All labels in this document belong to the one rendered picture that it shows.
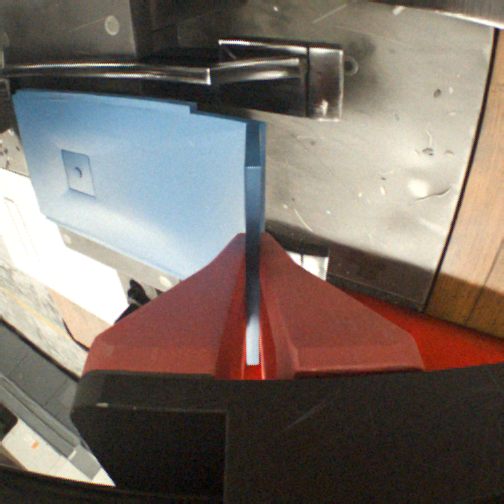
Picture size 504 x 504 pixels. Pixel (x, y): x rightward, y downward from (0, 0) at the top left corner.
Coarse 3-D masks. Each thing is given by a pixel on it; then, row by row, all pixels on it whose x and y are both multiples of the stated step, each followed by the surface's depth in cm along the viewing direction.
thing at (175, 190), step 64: (64, 128) 16; (128, 128) 14; (192, 128) 13; (256, 128) 11; (64, 192) 18; (128, 192) 16; (192, 192) 14; (256, 192) 9; (192, 256) 16; (256, 256) 11; (256, 320) 12
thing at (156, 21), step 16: (160, 0) 13; (176, 0) 14; (192, 0) 15; (208, 0) 16; (224, 0) 17; (240, 0) 18; (160, 16) 14; (176, 16) 14; (192, 16) 15; (160, 32) 14; (176, 32) 15; (160, 48) 14
